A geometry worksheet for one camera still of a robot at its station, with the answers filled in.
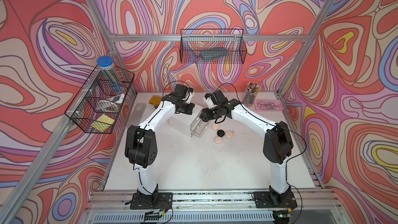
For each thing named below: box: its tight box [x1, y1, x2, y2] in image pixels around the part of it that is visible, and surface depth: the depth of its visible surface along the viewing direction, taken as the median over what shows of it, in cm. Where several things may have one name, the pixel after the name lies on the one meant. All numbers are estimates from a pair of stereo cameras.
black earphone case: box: [216, 129, 225, 138], surface depth 98 cm
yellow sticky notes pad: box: [91, 114, 116, 133], surface depth 68 cm
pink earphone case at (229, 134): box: [225, 130, 234, 138], surface depth 98 cm
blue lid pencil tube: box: [96, 55, 123, 93], surface depth 76 cm
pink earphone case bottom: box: [214, 135, 224, 145], surface depth 95 cm
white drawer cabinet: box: [168, 104, 204, 138], surface depth 90 cm
